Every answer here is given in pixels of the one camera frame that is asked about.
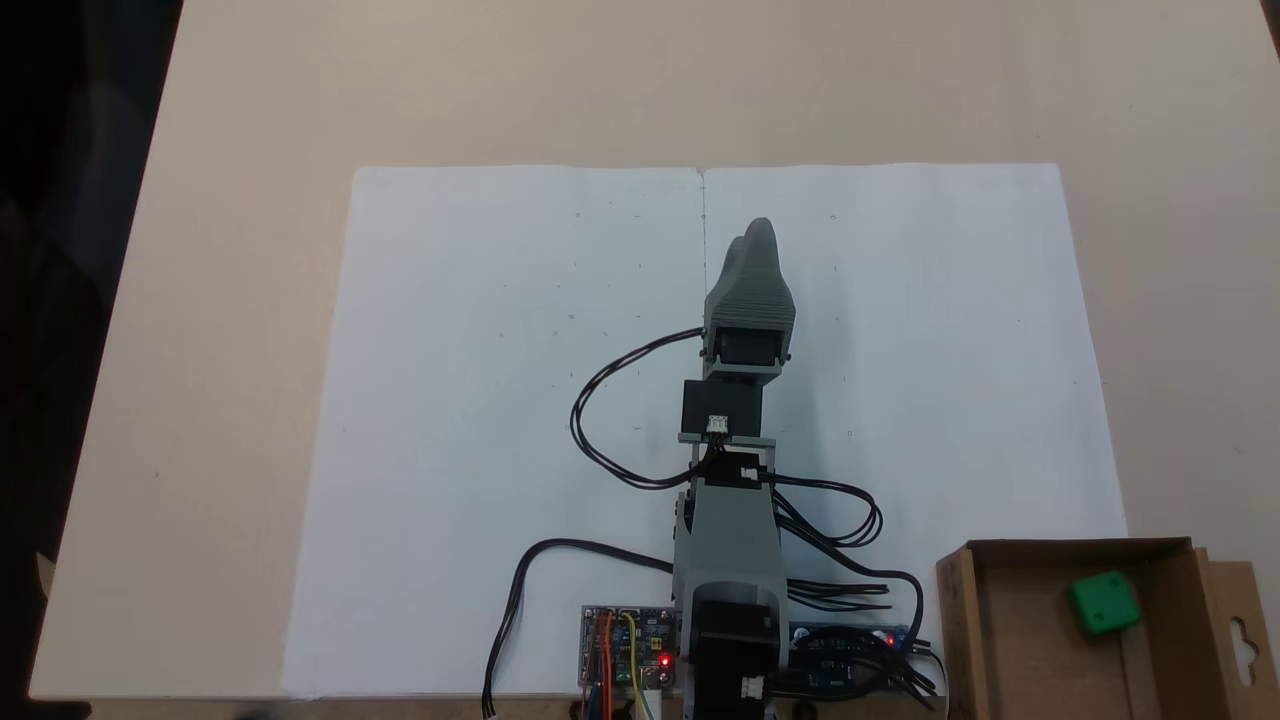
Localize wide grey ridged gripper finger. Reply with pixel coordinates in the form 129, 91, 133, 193
705, 216, 799, 310

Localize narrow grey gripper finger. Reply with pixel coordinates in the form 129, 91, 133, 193
712, 235, 751, 295

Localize green die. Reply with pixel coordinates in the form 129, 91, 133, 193
1066, 570, 1144, 641

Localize white paper sheet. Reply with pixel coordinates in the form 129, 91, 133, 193
700, 162, 1129, 696
283, 165, 707, 699

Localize blue circuit board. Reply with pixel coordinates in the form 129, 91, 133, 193
790, 622, 914, 694

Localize brown cardboard box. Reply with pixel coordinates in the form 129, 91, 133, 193
935, 536, 1269, 720

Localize black gripper motor cable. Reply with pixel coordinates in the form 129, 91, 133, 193
570, 328, 707, 493

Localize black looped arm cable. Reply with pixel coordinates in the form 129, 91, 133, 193
768, 474, 885, 548

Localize black power cable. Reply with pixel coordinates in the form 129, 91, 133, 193
482, 538, 678, 719

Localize black base cable bundle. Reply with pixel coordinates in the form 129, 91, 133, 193
785, 558, 947, 707

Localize circuit board with jumper wires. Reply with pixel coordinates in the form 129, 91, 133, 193
579, 604, 680, 693

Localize yellow jumper wire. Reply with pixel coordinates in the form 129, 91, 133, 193
620, 611, 657, 720

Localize orange jumper wire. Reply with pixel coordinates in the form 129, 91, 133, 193
592, 611, 614, 720

